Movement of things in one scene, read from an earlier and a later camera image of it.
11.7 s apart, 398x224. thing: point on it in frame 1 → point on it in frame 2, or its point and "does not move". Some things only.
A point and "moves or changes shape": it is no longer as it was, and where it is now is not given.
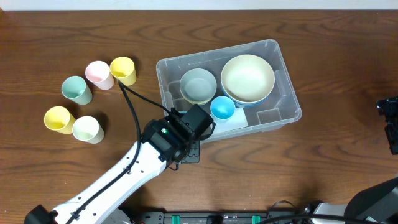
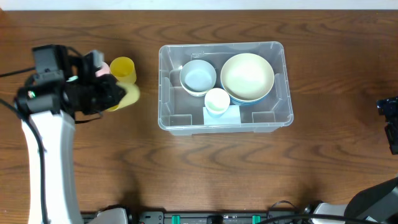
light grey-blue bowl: x=198 y=84 moves or changes shape
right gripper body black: x=389 y=116 does not move
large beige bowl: x=247 y=78 does not move
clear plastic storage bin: x=245 y=88 moves or changes shape
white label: x=238 y=120 → x=230 y=117
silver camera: x=199 y=122 → x=50 y=63
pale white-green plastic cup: x=87 y=129 → x=217 y=101
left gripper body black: x=193 y=154 → x=109 y=92
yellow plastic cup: x=123 y=69 does not move
